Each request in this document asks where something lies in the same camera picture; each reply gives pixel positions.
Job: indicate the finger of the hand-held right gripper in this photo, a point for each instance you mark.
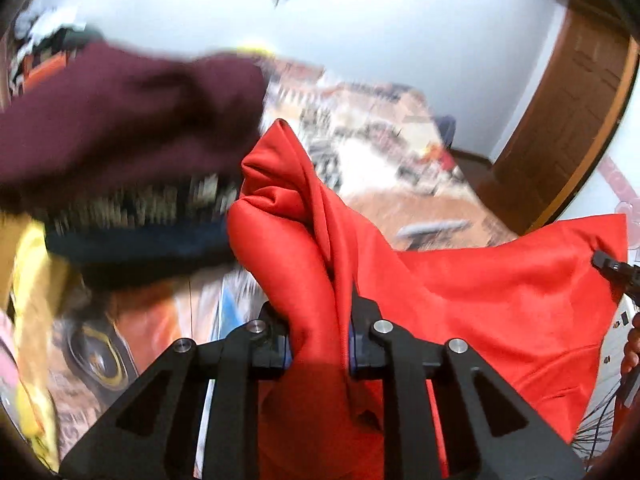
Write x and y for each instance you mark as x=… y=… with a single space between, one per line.
x=617 y=272

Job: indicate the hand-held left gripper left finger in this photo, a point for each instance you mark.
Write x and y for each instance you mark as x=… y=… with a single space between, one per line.
x=272 y=345

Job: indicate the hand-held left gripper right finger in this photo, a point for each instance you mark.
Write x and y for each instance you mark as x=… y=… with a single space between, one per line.
x=365 y=355

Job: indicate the red zip jacket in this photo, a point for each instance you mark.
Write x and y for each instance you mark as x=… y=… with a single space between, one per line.
x=475 y=310

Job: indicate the person's right hand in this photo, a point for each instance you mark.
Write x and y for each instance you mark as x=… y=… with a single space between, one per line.
x=632 y=345

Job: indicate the white wardrobe sliding door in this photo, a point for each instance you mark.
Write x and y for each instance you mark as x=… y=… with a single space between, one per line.
x=600 y=195

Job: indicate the dark folded garment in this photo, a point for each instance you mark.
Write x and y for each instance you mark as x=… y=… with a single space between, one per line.
x=150 y=255

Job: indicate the wooden door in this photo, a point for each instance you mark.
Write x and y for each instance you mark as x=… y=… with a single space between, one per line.
x=560 y=125

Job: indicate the black white patterned garment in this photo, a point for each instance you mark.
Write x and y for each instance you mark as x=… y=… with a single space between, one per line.
x=140 y=205

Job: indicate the printed blanket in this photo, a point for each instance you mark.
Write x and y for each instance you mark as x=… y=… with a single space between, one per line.
x=375 y=160

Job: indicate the grey backpack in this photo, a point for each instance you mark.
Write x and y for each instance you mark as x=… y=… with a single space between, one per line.
x=446 y=130

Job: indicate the yellow cloth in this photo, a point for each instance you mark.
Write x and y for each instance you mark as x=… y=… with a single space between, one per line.
x=30 y=310

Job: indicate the maroon folded garment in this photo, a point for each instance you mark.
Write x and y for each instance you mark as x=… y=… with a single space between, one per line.
x=125 y=120

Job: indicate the yellow pillow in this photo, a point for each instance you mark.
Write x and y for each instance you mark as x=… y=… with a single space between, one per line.
x=255 y=51

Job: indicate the orange box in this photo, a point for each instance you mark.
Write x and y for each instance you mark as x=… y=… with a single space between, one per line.
x=45 y=70

